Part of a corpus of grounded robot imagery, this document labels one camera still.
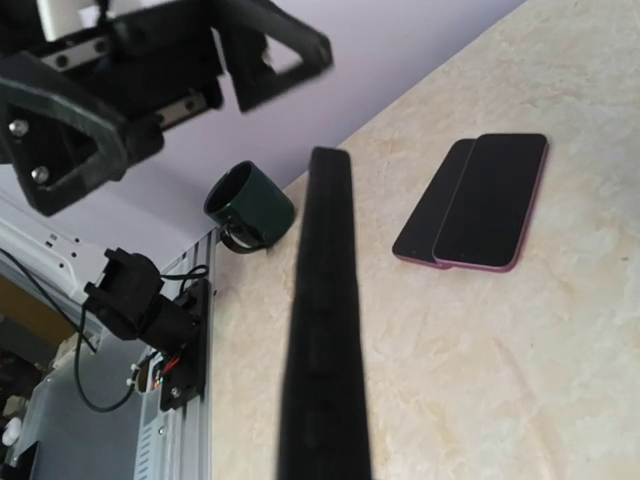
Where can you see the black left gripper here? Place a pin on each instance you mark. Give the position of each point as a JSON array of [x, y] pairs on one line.
[[148, 71]]

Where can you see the black phone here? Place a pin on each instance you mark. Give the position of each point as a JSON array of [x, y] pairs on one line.
[[416, 239], [487, 220]]

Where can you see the black phone case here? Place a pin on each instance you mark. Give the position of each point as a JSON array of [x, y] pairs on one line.
[[323, 421]]

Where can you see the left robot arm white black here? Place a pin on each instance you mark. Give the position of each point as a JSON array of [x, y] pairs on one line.
[[84, 105]]

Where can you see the dark green cup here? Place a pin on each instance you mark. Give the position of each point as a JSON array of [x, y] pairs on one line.
[[251, 211]]

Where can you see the front aluminium rail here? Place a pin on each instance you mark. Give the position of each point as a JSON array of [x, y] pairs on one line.
[[133, 400]]

